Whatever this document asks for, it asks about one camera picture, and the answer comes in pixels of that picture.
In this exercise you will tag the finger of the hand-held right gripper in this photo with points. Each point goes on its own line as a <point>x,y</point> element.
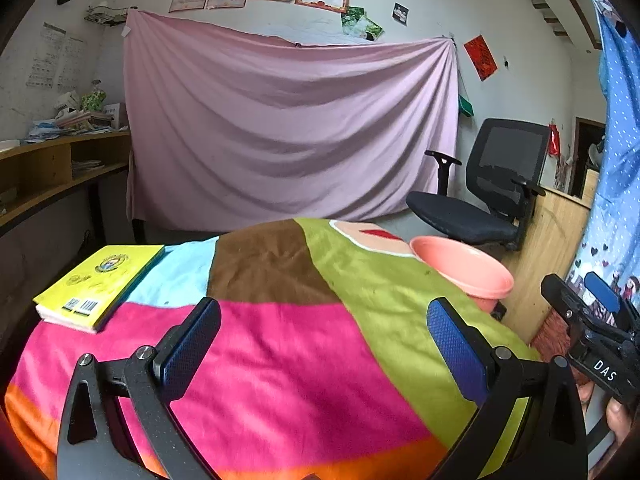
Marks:
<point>602,290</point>
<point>565,300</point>

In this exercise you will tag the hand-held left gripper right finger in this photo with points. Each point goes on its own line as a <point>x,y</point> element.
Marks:
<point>457,355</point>

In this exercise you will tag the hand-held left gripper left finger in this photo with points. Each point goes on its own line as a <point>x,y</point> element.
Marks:
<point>187,347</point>

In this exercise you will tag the salmon plastic basin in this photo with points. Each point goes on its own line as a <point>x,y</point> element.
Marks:
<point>460,265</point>

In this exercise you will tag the person's right hand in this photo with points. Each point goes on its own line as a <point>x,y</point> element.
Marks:
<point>619,416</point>

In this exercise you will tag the yellow green book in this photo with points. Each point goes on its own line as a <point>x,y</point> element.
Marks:
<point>100,280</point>

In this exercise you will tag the colourful patchwork blanket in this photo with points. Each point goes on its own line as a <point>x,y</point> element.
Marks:
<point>300,340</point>

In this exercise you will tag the black office chair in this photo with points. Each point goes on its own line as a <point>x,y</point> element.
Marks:
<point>465,220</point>

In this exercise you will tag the blue dotted printed curtain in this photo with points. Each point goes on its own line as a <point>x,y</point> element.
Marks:
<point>620,160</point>

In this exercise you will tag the red hanging ornament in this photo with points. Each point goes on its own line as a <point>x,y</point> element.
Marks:
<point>554,140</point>

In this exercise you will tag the thin paper stack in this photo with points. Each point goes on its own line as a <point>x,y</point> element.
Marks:
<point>87,167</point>

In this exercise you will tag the green box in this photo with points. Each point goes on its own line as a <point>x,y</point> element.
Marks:
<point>466,106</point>

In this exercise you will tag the wooden shelf desk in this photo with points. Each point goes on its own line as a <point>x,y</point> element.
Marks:
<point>50,160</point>

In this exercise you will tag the pink hanging sheet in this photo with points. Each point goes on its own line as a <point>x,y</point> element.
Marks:
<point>280,125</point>

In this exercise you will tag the white cardboard box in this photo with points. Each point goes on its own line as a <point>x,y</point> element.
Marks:
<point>115,116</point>

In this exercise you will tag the pile of papers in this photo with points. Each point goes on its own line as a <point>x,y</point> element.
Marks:
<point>70,125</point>

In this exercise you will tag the small black white photo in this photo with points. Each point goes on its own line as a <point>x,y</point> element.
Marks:
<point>401,14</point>

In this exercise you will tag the red paper wall poster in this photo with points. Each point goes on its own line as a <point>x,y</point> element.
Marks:
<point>480,57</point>

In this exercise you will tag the paper wall calendar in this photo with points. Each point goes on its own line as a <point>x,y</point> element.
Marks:
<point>47,55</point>
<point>74,60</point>

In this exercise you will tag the green wall photo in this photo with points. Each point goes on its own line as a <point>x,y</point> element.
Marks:
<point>370,29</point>
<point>351,19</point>

